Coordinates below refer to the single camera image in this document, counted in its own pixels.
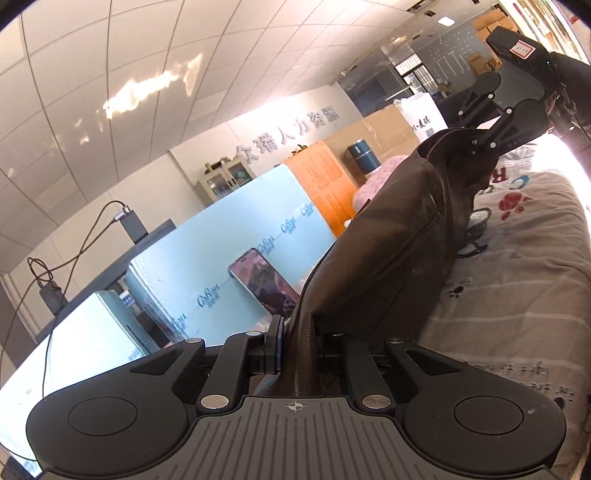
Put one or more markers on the white carton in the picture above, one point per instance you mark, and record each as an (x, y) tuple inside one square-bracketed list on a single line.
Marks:
[(69, 360)]

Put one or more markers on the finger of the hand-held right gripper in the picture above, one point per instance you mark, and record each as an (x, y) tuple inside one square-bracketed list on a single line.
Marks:
[(496, 136), (471, 108)]

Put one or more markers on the white tote bag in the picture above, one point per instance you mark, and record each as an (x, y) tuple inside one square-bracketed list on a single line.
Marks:
[(425, 115)]

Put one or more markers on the brown cardboard box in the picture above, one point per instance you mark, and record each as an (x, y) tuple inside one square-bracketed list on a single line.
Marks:
[(378, 129)]

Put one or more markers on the grey printed bed sheet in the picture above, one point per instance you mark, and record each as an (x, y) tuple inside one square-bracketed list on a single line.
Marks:
[(521, 277)]

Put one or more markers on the silver wall lettering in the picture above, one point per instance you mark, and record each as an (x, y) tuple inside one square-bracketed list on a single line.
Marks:
[(286, 134)]

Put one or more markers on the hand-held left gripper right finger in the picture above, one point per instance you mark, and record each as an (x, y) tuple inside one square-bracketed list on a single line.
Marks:
[(332, 355)]

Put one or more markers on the ceiling light panel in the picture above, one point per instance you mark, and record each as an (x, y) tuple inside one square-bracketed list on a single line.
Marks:
[(445, 21)]

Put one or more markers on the orange carton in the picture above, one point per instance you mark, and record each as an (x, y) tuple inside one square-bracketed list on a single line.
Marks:
[(323, 180)]

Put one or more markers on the grey glass-door cabinet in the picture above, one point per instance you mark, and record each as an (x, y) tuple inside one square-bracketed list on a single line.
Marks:
[(226, 182)]

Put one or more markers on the barred window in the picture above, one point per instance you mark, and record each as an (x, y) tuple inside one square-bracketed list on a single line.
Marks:
[(415, 74)]

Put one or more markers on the stack of cardboard boxes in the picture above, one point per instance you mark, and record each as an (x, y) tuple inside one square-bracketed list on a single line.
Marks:
[(494, 27)]

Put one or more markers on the black power adapter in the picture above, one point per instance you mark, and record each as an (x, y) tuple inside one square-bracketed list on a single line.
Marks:
[(53, 297)]

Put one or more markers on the light blue carton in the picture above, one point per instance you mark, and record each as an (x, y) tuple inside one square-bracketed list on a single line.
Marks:
[(207, 249)]

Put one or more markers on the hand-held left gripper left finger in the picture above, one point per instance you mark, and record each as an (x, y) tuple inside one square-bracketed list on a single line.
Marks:
[(277, 346)]

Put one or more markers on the brown leather pants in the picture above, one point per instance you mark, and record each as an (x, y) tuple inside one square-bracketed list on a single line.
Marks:
[(392, 240)]

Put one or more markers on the black smartphone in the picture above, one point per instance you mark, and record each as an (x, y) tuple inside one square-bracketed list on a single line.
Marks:
[(265, 284)]

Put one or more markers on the dark blue thermos bottle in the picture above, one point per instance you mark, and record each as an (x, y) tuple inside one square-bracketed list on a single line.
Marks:
[(362, 157)]

